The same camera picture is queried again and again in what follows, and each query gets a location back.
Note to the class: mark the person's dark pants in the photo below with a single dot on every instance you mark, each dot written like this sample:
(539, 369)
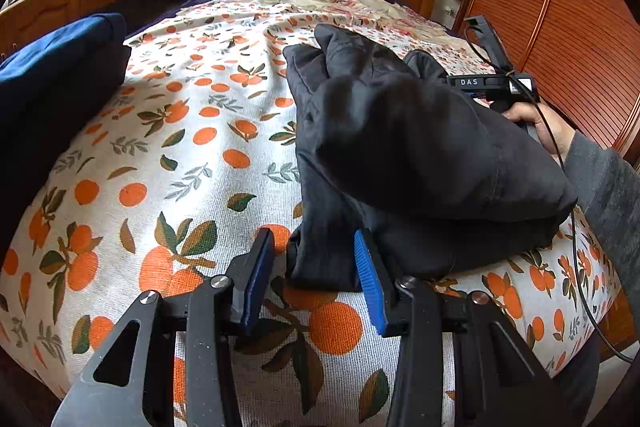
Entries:
(580, 382)

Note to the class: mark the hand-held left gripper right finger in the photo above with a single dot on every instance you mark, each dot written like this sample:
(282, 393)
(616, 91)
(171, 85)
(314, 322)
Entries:
(372, 287)

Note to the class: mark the orange fruit print bedsheet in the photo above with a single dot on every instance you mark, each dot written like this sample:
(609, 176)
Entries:
(150, 157)

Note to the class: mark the long wooden desk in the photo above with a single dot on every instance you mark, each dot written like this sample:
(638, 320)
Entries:
(50, 7)

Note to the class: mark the black jacket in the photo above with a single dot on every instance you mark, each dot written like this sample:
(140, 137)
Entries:
(400, 147)

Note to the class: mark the person's right forearm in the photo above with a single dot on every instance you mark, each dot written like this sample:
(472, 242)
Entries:
(605, 197)

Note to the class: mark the blue folded cloth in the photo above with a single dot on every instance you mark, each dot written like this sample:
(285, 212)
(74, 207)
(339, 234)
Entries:
(50, 57)

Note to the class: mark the person's right hand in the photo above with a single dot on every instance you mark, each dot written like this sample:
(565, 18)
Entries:
(547, 129)

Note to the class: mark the pink floral quilt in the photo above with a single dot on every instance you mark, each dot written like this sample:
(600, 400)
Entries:
(320, 2)

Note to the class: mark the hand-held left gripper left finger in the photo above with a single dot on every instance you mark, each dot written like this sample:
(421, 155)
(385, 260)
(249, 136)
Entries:
(255, 292)

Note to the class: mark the wooden louvered wardrobe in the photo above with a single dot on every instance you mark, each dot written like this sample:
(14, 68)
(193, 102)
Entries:
(575, 7)

